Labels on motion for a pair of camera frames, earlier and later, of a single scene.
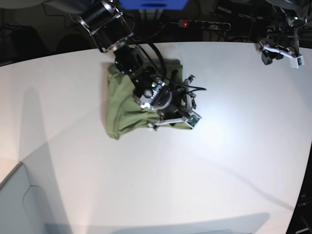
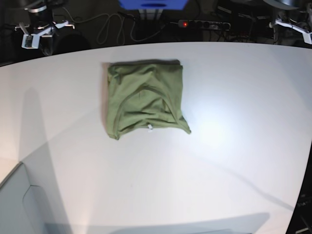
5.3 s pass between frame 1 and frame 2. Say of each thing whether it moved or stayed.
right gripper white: moved
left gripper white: moved
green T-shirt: stayed
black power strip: stayed
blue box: stayed
